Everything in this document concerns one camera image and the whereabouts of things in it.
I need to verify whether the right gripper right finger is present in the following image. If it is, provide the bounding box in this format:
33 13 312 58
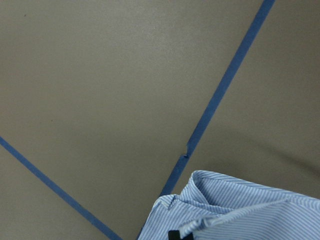
183 233 193 240

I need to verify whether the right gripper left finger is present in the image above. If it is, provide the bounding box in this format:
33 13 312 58
168 230 180 240

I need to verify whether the blue striped button shirt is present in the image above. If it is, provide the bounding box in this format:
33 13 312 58
139 170 320 240

